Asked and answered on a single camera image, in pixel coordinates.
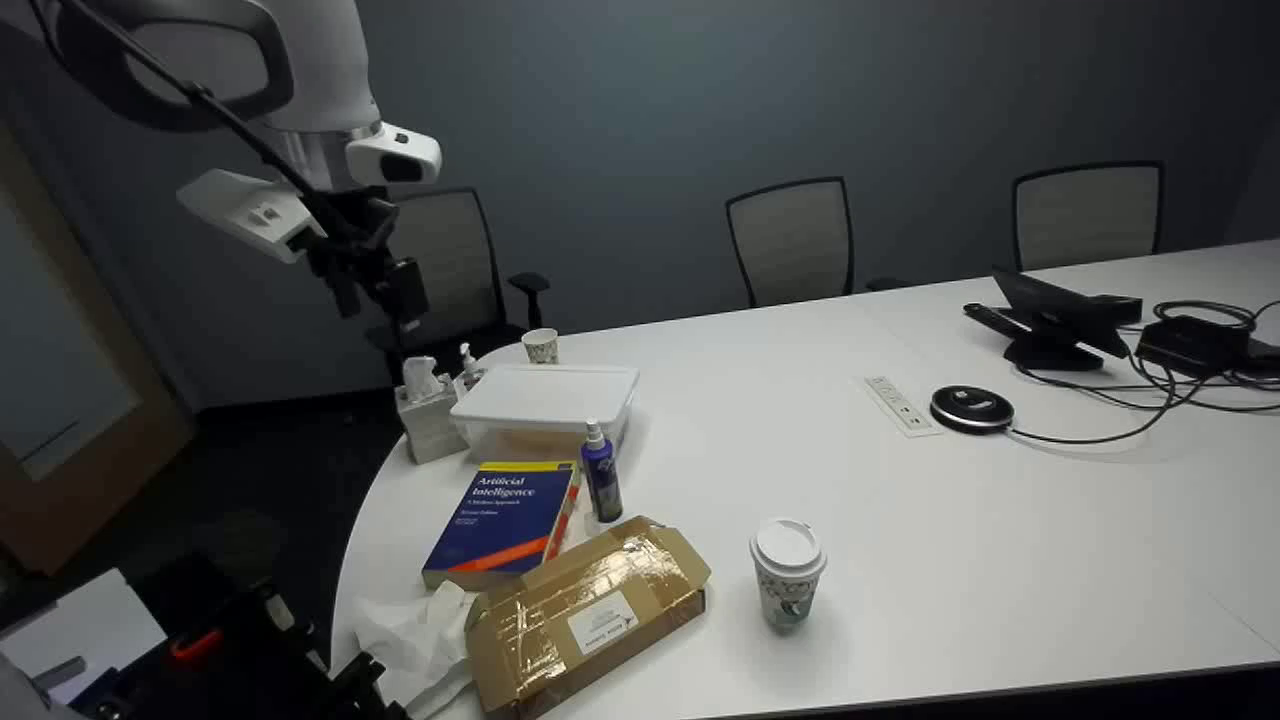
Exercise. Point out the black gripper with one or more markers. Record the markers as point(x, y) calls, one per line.
point(356, 235)

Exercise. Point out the blue bottle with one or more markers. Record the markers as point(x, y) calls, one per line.
point(600, 483)

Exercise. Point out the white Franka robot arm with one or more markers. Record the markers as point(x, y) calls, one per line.
point(320, 67)

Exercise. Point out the small white pump bottle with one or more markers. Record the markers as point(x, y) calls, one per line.
point(468, 365)

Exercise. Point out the small open paper cup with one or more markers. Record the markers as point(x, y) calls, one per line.
point(541, 347)

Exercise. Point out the clear plastic storage bin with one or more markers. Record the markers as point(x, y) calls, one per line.
point(535, 446)

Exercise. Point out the open brown cardboard box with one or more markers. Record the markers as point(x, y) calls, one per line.
point(587, 619)

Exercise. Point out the mesh office chair with armrest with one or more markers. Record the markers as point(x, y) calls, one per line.
point(461, 262)

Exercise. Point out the grey tissue box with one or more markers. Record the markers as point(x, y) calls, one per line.
point(431, 419)

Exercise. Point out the blue book with orange stripe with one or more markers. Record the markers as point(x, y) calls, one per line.
point(503, 520)

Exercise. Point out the wooden framed glass door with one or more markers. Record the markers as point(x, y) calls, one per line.
point(122, 454)

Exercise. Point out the crumpled white tissue paper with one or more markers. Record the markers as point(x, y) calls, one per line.
point(420, 640)

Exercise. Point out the red and black equipment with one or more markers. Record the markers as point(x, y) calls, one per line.
point(254, 627)

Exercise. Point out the mesh back office chair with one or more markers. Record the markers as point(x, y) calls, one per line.
point(1085, 215)
point(788, 240)

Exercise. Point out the white paper sheet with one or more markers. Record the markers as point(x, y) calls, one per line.
point(74, 640)

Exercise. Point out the lidded paper coffee cup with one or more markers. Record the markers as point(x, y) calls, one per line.
point(788, 581)

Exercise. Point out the white remote control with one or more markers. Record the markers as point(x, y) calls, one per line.
point(901, 404)

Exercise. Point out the black power adapter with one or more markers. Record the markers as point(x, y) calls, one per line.
point(1193, 347)

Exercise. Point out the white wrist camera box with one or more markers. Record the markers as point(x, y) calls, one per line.
point(247, 210)

